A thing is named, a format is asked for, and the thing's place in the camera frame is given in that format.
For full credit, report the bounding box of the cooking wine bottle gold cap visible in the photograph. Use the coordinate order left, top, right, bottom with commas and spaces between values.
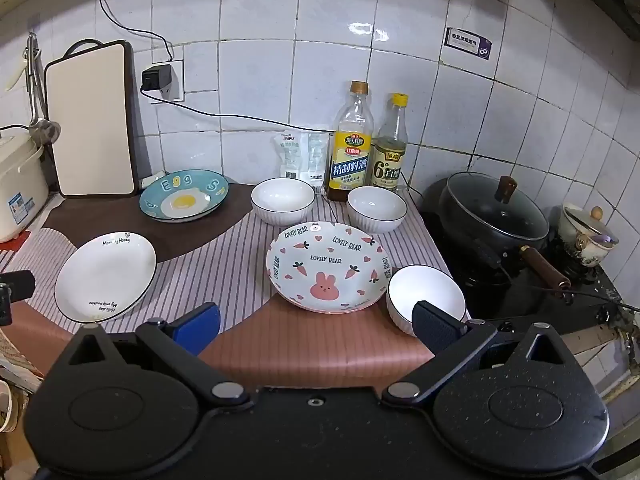
327, 80, 375, 202

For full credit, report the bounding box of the white cup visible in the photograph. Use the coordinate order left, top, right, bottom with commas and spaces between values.
0, 391, 18, 433

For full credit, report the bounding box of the pink bunny carrot plate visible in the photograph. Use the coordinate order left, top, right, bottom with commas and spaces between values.
265, 221, 392, 315

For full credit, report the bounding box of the white plate with black rim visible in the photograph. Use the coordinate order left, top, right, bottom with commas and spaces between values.
54, 232, 157, 324

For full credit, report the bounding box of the black charger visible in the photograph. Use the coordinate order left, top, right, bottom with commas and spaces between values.
141, 64, 176, 94

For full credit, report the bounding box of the vinegar bottle yellow cap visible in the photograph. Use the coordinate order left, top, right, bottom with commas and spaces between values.
372, 93, 409, 194

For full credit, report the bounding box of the black pot glass lid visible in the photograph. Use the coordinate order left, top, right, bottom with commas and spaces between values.
438, 174, 572, 291

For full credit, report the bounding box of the white hanging utensil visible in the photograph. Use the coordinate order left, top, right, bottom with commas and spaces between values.
4, 54, 27, 94

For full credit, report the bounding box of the thin black cable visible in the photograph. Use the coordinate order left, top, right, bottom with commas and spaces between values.
470, 239, 640, 312

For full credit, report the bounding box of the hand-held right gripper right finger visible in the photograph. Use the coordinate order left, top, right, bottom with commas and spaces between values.
382, 300, 572, 407

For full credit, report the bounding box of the white seasoning packet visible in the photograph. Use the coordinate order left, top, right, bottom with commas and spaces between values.
273, 132, 307, 181

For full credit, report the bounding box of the glass wok lid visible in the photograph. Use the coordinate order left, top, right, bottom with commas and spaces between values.
446, 172, 550, 241

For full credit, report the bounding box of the white bowl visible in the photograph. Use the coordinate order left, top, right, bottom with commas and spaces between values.
250, 178, 316, 226
346, 186, 408, 234
386, 264, 468, 337

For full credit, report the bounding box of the cream cutting board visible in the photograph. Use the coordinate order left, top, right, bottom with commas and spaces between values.
43, 39, 140, 199

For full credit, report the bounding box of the red pad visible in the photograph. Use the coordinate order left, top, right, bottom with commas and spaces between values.
0, 232, 34, 257

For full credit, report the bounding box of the white wall socket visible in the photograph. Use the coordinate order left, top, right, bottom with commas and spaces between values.
149, 57, 186, 104

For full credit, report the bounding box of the white rice cooker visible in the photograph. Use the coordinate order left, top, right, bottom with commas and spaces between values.
0, 127, 50, 244

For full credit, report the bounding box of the striped table mat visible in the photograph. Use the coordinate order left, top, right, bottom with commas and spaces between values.
0, 182, 474, 392

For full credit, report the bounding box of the metal ladle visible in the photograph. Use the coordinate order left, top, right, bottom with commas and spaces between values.
25, 32, 61, 146

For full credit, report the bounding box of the clear seasoning packet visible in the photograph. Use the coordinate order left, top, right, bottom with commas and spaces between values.
305, 132, 331, 194

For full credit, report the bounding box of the purple white wall sticker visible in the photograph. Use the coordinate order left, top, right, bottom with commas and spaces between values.
443, 26, 494, 64

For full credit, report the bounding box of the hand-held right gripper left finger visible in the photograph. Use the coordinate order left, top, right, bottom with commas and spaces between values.
65, 302, 253, 409

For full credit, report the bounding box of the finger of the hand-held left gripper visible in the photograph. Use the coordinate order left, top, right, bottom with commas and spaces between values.
0, 270, 36, 304

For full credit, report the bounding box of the blue fried egg plate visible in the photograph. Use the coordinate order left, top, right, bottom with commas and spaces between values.
139, 169, 230, 224

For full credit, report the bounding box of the small enamel pot with lid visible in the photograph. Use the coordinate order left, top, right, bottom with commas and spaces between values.
557, 202, 621, 269

